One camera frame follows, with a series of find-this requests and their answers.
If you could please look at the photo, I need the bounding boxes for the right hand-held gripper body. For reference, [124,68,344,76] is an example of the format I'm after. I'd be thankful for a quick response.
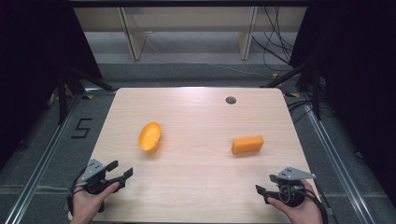
[263,166,317,208]

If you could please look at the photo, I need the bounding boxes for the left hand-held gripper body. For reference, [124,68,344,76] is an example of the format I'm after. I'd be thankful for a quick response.
[81,158,126,195]

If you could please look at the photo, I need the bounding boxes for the person's right hand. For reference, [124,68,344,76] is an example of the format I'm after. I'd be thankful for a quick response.
[267,179,325,224]

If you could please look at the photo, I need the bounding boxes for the person's left hand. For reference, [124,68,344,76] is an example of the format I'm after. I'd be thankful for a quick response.
[70,176,121,224]

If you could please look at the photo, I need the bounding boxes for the orange plastic bowl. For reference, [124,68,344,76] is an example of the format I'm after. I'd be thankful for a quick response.
[137,120,163,154]

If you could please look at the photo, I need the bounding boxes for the orange sponge block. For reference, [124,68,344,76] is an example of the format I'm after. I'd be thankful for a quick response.
[231,134,265,156]

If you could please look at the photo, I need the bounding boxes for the black metal stand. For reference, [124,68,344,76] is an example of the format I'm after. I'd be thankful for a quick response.
[56,65,117,126]
[261,60,323,121]

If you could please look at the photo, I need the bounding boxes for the black curtain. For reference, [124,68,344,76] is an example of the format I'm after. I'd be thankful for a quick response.
[288,0,396,206]
[0,0,105,171]

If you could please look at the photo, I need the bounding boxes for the white background desk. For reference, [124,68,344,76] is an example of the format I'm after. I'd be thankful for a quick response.
[73,6,308,62]

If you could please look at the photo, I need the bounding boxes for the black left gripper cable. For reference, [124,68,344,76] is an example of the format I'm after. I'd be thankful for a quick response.
[66,166,89,217]

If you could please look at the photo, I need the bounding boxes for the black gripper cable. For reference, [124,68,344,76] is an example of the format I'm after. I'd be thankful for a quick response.
[303,188,330,224]
[66,166,89,217]

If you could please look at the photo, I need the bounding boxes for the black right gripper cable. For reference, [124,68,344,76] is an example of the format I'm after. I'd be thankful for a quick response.
[303,188,330,224]

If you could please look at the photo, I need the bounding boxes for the aluminium floor rail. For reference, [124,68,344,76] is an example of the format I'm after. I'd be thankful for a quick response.
[300,92,377,224]
[2,88,118,224]

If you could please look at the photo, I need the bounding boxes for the black floor cables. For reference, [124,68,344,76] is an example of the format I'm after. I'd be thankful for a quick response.
[287,98,316,125]

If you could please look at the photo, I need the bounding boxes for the bundle of black cables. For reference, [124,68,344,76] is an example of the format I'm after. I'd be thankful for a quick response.
[250,6,296,73]

